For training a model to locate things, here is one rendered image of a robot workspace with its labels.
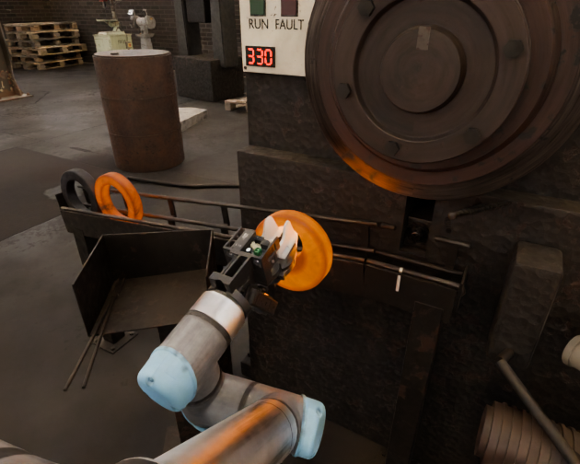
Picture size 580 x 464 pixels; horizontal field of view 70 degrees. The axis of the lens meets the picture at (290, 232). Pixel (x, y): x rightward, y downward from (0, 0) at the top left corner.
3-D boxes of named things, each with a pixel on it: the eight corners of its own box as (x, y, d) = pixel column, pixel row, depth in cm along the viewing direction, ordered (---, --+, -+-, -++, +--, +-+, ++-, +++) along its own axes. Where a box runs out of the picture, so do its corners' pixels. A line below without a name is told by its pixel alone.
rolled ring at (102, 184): (132, 240, 133) (140, 236, 135) (137, 196, 121) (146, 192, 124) (93, 209, 137) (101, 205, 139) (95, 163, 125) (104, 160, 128)
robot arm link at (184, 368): (145, 400, 56) (121, 368, 51) (195, 336, 63) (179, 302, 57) (191, 425, 53) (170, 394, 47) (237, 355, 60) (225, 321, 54)
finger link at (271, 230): (290, 203, 72) (262, 237, 66) (294, 227, 76) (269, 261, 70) (274, 199, 73) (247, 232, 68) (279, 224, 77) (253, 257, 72)
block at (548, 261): (489, 328, 93) (517, 236, 82) (528, 340, 90) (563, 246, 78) (483, 359, 85) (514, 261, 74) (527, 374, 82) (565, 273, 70)
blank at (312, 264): (330, 213, 71) (323, 219, 69) (336, 289, 77) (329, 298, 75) (256, 205, 79) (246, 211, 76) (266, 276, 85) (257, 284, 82)
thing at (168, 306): (150, 428, 133) (101, 234, 99) (232, 421, 136) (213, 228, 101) (136, 493, 116) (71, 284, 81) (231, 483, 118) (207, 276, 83)
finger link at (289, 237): (306, 206, 71) (279, 241, 65) (308, 232, 75) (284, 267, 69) (289, 203, 72) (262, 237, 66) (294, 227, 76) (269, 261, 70)
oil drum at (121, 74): (151, 147, 397) (134, 46, 354) (199, 156, 372) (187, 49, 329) (99, 166, 351) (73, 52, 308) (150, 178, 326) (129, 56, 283)
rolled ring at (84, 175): (86, 171, 130) (95, 168, 132) (52, 169, 139) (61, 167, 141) (104, 225, 137) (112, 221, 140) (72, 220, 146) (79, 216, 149)
